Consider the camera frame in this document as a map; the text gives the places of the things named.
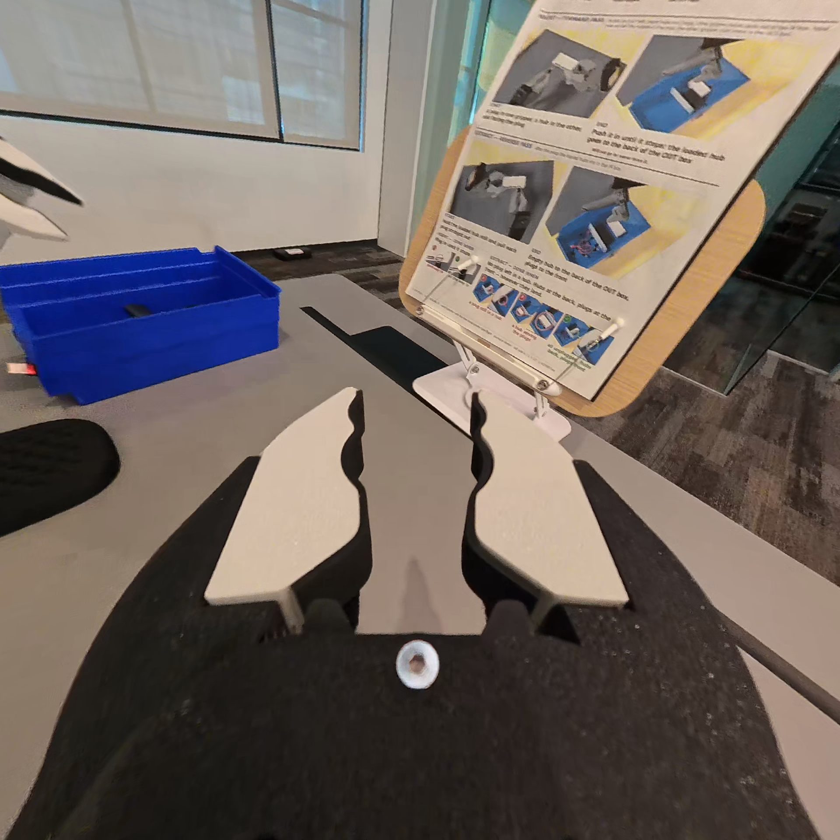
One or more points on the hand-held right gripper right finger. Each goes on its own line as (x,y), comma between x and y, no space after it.
(544,525)

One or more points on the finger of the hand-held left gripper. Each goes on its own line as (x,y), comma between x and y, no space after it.
(16,157)
(23,213)

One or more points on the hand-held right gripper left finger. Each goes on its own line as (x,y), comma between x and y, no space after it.
(295,512)

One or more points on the blue plastic bin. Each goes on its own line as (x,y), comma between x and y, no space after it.
(164,348)

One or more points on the black mesh elbow pad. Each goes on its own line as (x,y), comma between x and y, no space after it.
(52,472)

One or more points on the small red white tag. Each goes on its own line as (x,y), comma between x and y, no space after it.
(23,369)

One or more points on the window with white blinds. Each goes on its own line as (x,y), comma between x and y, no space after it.
(164,59)

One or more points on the small black device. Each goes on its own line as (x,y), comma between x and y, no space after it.
(293,254)

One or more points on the printed instruction sheet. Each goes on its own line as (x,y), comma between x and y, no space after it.
(590,197)

